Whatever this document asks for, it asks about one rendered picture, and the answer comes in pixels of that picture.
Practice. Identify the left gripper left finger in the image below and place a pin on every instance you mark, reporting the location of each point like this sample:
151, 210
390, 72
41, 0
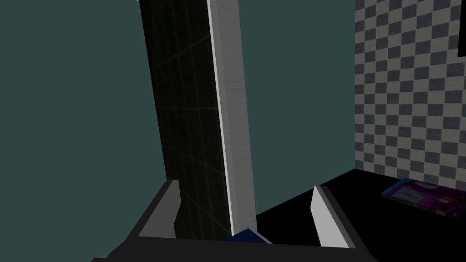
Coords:
162, 214

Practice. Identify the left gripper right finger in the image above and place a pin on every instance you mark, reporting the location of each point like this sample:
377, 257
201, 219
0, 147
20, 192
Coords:
327, 222

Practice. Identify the dark blue flat object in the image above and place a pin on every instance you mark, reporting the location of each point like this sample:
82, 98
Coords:
247, 236

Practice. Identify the purple book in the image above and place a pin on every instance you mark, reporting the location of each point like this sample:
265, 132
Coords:
426, 196

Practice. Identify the tall black grey cabinet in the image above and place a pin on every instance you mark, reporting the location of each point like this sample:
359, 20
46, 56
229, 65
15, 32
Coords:
233, 109

